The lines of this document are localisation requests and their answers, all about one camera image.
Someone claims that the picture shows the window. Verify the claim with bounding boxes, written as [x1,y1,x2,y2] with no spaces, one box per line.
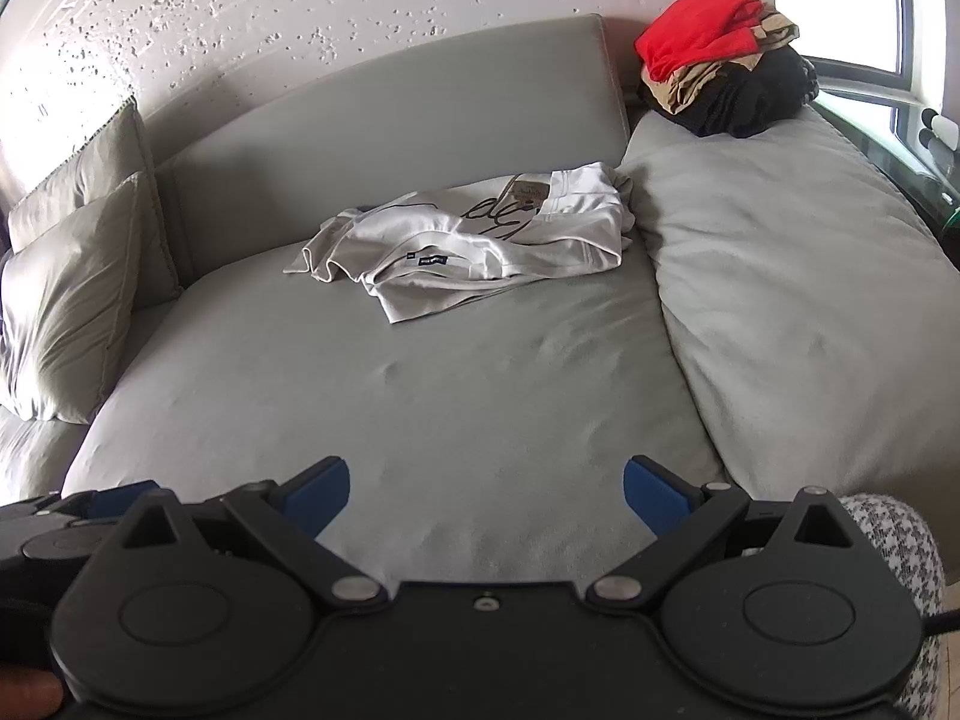
[772,0,960,115]

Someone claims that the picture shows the grey sofa back cushion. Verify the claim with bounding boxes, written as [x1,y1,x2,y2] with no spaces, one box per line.
[142,13,631,302]

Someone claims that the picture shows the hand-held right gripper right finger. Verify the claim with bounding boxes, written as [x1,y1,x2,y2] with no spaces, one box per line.
[585,456,863,612]

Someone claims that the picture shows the cream garment with black tags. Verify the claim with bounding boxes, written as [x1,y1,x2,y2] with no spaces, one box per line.
[283,206,632,326]

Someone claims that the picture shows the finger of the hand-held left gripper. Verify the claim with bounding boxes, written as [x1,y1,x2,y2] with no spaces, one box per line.
[0,480,162,578]

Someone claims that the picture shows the red garment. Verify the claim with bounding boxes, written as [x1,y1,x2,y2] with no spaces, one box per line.
[634,0,764,83]

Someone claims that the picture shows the person's houndstooth pants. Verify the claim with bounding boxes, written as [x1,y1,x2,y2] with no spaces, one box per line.
[836,493,948,720]

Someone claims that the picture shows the grey sofa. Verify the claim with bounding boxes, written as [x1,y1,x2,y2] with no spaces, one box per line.
[0,13,960,593]

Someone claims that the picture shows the glass side table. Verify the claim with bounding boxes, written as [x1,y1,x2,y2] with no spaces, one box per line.
[814,90,960,260]

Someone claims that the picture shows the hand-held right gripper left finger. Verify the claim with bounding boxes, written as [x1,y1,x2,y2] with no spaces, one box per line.
[112,456,391,614]

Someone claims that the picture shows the white device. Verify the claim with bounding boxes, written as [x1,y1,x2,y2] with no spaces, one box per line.
[918,109,960,152]

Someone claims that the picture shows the person's left hand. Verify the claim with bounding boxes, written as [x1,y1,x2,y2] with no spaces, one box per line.
[0,669,66,720]

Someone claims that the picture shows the tan garment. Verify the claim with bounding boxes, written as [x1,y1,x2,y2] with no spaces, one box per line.
[637,6,802,117]

